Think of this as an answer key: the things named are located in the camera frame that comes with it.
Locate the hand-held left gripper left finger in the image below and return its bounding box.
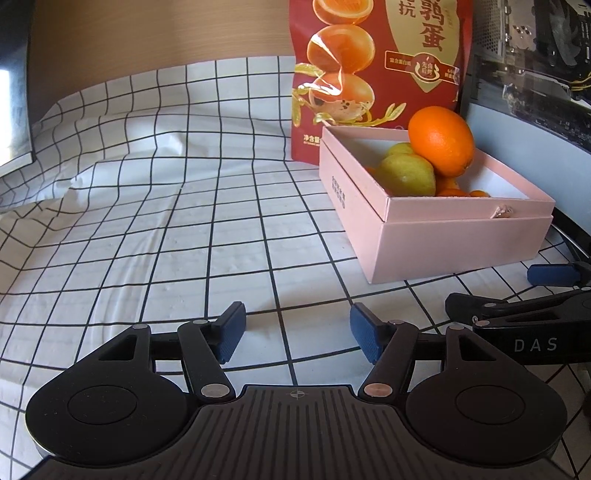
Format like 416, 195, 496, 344
90, 301, 246, 400

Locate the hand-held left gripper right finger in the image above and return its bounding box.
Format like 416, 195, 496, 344
349, 302, 498, 401

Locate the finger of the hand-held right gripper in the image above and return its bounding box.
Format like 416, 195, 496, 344
527, 261, 591, 288
445, 287, 591, 328

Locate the pink cardboard box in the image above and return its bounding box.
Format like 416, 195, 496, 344
320, 126, 556, 284

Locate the large green lemon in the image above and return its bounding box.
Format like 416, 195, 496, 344
374, 153, 437, 197

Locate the large navel orange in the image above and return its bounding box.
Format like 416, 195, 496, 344
408, 106, 476, 177

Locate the white black-checked cloth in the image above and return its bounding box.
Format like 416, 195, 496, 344
0, 55, 591, 480

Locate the computer case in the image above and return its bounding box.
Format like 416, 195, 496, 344
457, 0, 591, 155

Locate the red snack bag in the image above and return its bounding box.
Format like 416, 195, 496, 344
290, 0, 475, 167

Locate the dark glossy monitor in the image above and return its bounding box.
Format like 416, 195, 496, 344
0, 0, 37, 178

